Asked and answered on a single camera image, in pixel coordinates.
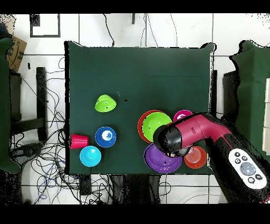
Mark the dark blue bowl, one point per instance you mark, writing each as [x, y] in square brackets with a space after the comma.
[105, 137]

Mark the wide orange bowl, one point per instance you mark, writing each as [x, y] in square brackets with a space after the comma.
[140, 126]

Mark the small green bowl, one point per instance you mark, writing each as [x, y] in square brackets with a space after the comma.
[105, 104]

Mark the purple bowl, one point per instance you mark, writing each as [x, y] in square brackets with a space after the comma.
[160, 162]

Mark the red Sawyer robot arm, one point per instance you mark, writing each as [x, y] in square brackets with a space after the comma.
[200, 131]

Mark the black post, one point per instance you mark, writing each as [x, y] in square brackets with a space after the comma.
[133, 19]

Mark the black square frame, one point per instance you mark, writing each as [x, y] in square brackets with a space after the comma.
[59, 25]

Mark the magenta bowl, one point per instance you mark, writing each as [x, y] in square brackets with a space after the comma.
[181, 115]

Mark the dark green tablecloth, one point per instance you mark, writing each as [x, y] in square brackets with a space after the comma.
[137, 69]

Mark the cardboard box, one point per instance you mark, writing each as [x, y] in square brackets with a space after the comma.
[15, 55]

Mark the black box on floor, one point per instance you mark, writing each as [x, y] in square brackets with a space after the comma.
[85, 185]

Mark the light blue bowl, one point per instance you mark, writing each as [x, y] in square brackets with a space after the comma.
[90, 156]

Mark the large green bowl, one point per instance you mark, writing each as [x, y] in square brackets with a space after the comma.
[154, 124]

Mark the red cup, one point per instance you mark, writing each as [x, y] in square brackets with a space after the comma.
[79, 141]

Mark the deep orange bowl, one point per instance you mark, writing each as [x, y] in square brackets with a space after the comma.
[196, 158]

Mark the grey machine base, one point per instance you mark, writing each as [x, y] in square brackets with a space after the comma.
[27, 150]

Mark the black metal stand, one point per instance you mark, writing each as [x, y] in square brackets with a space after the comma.
[231, 97]
[41, 95]

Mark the green cloth side table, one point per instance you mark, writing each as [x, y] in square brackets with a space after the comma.
[251, 95]
[4, 105]

